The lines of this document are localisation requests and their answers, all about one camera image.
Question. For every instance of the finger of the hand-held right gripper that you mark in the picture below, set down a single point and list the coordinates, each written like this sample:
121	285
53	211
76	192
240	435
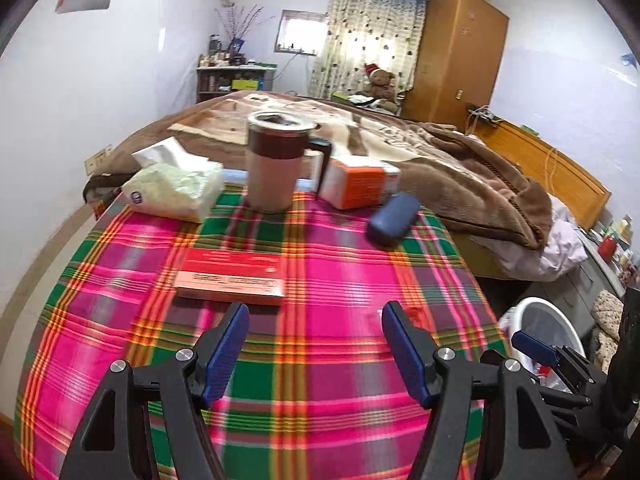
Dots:
535	347

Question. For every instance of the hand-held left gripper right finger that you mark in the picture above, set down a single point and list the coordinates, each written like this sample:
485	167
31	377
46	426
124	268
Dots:
407	355

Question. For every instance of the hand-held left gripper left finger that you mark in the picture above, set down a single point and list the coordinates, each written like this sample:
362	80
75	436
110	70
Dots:
227	350

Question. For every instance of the white round trash bin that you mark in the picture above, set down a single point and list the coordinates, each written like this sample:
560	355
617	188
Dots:
531	302

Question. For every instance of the red box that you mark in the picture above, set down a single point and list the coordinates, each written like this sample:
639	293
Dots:
230	272

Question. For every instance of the translucent bin liner bag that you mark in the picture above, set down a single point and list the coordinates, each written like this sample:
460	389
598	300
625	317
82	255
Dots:
550	325

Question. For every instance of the beige knitted cloth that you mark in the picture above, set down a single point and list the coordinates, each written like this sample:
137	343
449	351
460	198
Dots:
607	320

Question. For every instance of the white bedside drawer cabinet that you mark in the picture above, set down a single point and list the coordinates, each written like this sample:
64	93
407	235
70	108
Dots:
600	280

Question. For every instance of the pale pink bed sheet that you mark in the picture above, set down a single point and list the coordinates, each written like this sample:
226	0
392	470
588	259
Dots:
550	252

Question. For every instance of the plaid tablecloth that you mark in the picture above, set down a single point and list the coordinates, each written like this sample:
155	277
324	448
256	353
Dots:
325	270

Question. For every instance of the red container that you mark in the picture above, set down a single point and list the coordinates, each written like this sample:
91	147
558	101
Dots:
607	247

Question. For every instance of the dark blue glasses case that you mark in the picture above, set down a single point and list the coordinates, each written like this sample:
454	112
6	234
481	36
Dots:
392	217

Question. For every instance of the pale green tissue pack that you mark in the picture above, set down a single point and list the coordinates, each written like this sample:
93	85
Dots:
170	185

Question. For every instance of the orange and white box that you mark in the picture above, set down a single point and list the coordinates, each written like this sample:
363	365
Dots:
365	185

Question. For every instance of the brown and white lidded mug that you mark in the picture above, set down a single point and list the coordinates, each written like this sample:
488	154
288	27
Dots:
272	175

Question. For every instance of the wooden headboard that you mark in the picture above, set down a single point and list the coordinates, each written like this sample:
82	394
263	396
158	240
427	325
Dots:
550	165

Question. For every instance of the brown plush blanket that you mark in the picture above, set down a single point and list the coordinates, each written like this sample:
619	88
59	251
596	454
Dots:
450	175

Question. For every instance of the cluttered white shelf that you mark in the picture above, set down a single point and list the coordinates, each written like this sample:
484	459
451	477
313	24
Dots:
230	82

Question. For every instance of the brown teddy bear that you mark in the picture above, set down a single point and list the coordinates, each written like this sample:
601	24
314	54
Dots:
381	82

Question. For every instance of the wooden wardrobe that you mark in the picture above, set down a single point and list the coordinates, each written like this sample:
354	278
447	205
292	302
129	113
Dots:
455	55

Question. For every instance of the dried branches in vase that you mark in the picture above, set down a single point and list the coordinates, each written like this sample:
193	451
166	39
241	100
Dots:
240	25

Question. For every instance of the small window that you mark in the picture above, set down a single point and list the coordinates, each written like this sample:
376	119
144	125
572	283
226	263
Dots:
300	32

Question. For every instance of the patterned curtain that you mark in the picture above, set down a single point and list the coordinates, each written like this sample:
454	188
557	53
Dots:
365	25

